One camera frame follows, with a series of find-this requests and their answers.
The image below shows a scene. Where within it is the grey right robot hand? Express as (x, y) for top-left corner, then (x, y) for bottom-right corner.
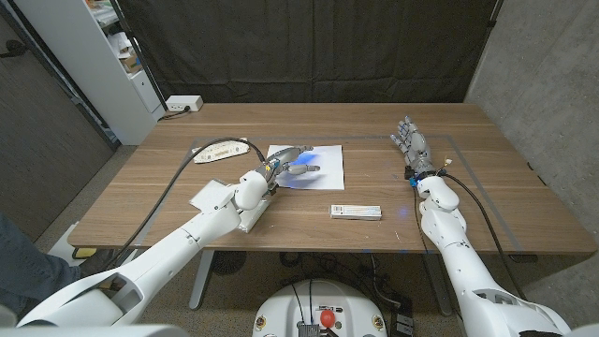
(389, 115), (437, 183)

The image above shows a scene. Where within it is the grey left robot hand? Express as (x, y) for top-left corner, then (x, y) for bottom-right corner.
(255, 144), (322, 195)

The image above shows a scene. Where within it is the white paper sheet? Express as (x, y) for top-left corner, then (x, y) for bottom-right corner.
(266, 143), (346, 191)

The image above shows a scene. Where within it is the white toothpaste box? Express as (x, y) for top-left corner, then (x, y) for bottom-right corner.
(329, 204), (383, 222)

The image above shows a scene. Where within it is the clear plastic packet with card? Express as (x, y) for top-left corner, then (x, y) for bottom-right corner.
(237, 196), (272, 234)

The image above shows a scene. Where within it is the long white patterned package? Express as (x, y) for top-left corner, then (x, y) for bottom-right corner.
(191, 138), (251, 165)

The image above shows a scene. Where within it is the white power strip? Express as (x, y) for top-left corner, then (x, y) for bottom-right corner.
(165, 95), (205, 112)

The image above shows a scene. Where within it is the round black floor fan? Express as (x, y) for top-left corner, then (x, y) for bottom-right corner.
(210, 251), (248, 277)

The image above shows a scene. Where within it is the black backdrop curtain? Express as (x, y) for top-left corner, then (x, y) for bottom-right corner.
(116, 0), (504, 105)

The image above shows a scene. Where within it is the grey table leg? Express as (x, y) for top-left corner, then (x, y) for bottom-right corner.
(423, 254), (454, 317)
(188, 250), (216, 311)

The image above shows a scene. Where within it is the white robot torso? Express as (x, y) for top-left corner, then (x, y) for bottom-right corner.
(252, 279), (388, 337)

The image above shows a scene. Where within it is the black floor power strip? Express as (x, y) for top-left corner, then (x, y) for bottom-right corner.
(390, 299), (416, 337)

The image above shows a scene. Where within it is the black backdrop pole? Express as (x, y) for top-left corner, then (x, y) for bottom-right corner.
(108, 0), (169, 112)

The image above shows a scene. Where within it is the small cardboard box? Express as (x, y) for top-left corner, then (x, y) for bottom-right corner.
(119, 52), (143, 74)

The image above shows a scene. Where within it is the dark shoe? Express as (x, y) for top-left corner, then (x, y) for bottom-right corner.
(77, 248), (116, 281)

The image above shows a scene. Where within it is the white shelf cabinet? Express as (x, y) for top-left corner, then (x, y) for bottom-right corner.
(13, 0), (166, 146)

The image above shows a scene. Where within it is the person's leg in jeans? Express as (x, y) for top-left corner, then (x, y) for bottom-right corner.
(0, 212), (81, 319)

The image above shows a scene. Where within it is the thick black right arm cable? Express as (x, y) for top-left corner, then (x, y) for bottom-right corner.
(439, 170), (528, 300)

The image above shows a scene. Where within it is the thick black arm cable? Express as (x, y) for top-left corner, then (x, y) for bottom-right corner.
(100, 137), (268, 272)
(439, 170), (528, 300)

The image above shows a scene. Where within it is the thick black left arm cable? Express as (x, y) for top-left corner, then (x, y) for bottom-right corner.
(100, 137), (268, 272)

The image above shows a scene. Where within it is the black door handle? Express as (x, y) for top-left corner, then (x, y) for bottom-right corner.
(0, 39), (30, 60)

